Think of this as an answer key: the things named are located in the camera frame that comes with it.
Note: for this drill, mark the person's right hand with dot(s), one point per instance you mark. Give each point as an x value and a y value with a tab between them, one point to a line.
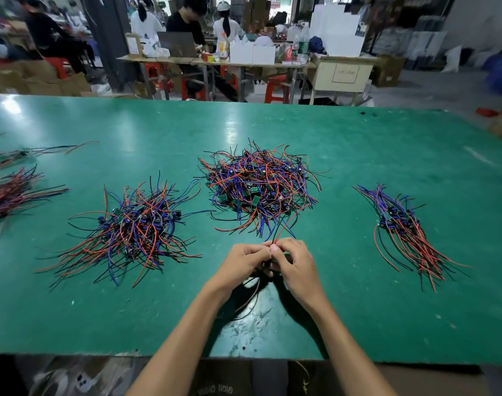
299	276

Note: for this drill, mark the person's left hand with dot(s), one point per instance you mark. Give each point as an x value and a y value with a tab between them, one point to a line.
239	268

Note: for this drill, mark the person's left forearm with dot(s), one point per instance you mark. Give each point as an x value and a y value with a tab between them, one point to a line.
181	350

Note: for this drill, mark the person's right forearm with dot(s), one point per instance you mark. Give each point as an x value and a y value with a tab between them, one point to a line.
346	354

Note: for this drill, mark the red plastic stool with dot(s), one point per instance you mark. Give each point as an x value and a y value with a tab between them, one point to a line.
228	80
277	89
157	76
57	68

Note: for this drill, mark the cream cabinet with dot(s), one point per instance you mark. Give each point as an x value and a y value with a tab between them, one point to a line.
343	76

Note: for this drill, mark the long wooden work table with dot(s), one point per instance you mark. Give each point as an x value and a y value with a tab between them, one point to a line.
218	60

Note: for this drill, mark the row of white containers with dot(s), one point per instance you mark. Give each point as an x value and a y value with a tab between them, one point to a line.
253	52

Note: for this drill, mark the brown cardboard box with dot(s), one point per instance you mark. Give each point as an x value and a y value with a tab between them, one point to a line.
391	70

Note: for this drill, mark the dark blue bag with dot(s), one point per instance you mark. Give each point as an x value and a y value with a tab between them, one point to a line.
317	45

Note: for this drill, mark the grey laptop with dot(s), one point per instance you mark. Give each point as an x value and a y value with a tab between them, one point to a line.
177	43

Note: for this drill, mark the stack of white boxes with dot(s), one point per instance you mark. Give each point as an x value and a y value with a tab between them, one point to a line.
338	30

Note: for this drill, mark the small red floor object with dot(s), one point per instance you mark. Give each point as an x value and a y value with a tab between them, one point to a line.
486	112

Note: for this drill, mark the dark pillar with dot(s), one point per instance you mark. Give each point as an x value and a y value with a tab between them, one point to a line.
111	37

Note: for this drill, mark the row of cardboard boxes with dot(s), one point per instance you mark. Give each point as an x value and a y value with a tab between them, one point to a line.
36	78

